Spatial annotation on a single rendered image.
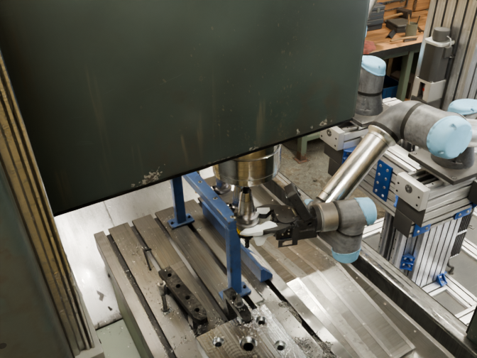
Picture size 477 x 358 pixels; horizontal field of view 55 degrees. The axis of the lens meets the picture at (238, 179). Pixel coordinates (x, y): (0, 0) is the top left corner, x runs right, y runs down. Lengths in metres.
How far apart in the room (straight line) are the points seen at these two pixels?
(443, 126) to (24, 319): 1.08
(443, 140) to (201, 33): 0.79
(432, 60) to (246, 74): 1.22
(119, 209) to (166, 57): 1.47
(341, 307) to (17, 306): 1.37
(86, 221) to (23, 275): 1.58
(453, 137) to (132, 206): 1.39
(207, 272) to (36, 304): 1.13
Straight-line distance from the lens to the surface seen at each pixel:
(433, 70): 1.95
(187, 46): 0.73
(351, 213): 1.21
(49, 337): 0.62
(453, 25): 1.98
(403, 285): 1.83
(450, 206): 1.94
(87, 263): 2.03
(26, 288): 0.56
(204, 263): 1.69
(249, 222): 1.11
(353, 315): 1.78
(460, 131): 1.35
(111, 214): 2.12
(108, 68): 0.70
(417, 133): 1.35
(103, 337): 1.90
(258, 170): 0.97
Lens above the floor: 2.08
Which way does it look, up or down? 34 degrees down
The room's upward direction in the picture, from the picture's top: 1 degrees counter-clockwise
